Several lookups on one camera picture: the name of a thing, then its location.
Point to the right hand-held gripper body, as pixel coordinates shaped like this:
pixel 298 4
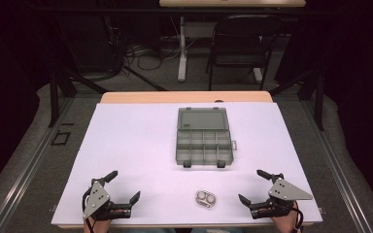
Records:
pixel 286 191

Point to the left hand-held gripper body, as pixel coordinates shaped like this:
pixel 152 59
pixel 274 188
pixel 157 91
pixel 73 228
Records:
pixel 96 198

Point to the person's left hand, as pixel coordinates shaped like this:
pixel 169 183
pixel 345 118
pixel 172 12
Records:
pixel 97 226

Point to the person's right hand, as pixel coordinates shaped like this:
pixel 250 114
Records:
pixel 285 224

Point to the small clear plastic case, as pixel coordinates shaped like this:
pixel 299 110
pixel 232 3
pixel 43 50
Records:
pixel 205 198

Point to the white table mat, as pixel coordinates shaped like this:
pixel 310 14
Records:
pixel 136 145

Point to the grey plastic compartment box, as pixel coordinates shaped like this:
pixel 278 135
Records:
pixel 204 142

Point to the black metal stand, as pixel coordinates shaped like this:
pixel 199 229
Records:
pixel 319 103
pixel 54 97

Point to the black folding chair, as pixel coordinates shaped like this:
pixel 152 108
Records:
pixel 239 45

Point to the white-legged wooden desk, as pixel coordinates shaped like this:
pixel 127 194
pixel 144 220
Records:
pixel 182 55

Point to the aluminium floor rail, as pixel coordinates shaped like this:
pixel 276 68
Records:
pixel 29 168
pixel 340 174

